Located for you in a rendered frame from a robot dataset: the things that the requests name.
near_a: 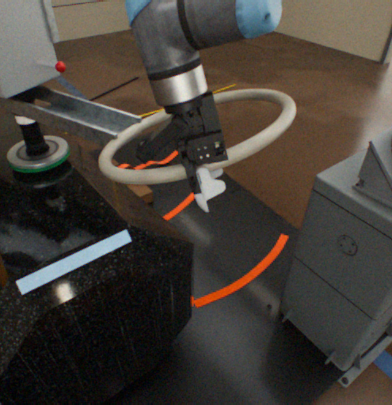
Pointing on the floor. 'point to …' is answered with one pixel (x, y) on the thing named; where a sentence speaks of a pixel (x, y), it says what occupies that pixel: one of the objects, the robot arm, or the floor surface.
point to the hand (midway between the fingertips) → (201, 199)
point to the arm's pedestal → (344, 270)
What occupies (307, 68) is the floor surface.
